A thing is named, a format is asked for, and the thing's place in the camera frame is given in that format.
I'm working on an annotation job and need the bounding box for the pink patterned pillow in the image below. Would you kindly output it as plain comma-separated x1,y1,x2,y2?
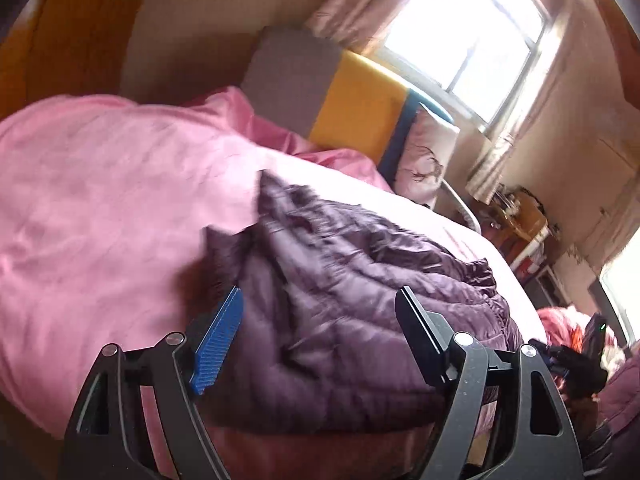
393,104,459,208

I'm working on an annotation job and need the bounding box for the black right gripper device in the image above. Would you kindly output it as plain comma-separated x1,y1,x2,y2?
528,313,608,400

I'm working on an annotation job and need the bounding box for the pile of red clothes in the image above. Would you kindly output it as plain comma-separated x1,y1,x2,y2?
536,306,592,352

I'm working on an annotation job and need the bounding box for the pink window curtain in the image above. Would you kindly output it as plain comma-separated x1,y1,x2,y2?
306,0,572,203

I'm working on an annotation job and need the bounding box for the cluttered yellow side table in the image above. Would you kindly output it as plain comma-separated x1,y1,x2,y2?
480,188,549,266

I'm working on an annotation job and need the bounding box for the grey yellow blue headboard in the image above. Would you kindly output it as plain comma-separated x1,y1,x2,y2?
241,27,454,183

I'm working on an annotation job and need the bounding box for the purple quilted down jacket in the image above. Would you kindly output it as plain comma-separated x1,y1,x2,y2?
202,173,522,434

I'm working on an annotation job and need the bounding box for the bright window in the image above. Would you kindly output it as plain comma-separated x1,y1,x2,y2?
374,0,549,129

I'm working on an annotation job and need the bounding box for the pink bed cover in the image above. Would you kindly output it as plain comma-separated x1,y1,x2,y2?
0,84,549,480

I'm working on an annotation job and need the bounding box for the wooden wardrobe panel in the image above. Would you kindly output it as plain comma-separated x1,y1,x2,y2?
1,0,142,118

